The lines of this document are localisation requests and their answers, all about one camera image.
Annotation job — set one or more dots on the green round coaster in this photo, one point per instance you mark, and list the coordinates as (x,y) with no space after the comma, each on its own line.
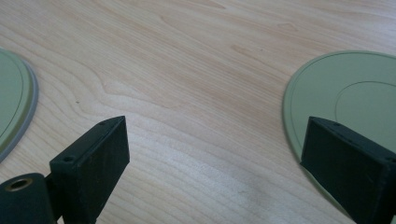
(11,99)
(351,102)

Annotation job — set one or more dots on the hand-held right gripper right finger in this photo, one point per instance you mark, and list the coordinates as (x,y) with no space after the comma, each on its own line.
(348,168)

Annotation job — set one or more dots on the green plate on left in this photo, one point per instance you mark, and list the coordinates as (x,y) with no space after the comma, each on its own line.
(33,102)

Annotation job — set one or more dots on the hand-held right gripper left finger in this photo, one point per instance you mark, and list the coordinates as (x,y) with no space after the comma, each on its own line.
(93,168)

